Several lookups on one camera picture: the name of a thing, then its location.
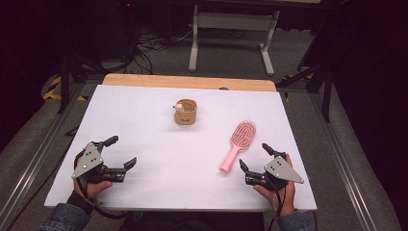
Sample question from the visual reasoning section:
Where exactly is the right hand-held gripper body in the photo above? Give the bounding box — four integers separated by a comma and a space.
244, 151, 305, 193

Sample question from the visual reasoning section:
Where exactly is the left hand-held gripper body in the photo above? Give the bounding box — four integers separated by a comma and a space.
70, 141, 127, 185

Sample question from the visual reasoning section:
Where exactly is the pink hairbrush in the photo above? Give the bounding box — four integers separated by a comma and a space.
218, 119, 257, 174

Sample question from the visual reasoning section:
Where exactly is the brown cup with small figure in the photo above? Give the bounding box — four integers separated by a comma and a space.
172, 98, 198, 126

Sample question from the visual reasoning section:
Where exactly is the person's right hand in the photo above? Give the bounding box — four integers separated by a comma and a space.
252, 154, 296, 217

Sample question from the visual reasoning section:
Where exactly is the person's left hand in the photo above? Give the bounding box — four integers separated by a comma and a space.
72, 142, 114, 201

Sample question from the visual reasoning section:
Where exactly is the white board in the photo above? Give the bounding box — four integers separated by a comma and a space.
43, 84, 319, 213

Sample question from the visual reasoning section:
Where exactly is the person's dark lap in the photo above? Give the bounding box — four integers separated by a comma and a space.
118, 210, 266, 231

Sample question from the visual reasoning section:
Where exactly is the black metal stand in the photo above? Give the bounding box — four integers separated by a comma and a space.
274, 56, 335, 123
57, 52, 109, 115

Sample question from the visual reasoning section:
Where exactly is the yellow black hazard tape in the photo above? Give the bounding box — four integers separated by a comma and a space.
42, 74, 89, 102

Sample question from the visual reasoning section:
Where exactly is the wooden table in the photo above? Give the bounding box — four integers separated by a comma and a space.
102, 73, 277, 92

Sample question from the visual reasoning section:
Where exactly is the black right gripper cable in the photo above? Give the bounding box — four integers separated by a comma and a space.
265, 177, 288, 231

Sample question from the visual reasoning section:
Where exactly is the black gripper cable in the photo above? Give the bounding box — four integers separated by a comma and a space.
73, 149, 129, 221
265, 177, 288, 231

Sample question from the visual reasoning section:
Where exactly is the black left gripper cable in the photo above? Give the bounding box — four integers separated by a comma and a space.
73, 149, 129, 221

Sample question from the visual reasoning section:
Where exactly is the black wrist strap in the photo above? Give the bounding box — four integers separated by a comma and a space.
65, 190, 94, 216

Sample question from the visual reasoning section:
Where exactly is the aluminium floor rail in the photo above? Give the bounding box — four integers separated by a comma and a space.
308, 91, 379, 231
0, 83, 86, 227

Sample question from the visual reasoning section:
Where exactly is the bundle of black floor cables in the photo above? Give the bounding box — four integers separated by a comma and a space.
126, 27, 195, 75

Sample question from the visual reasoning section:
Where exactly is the grey metal desk frame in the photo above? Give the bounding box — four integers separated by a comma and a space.
188, 4, 281, 77

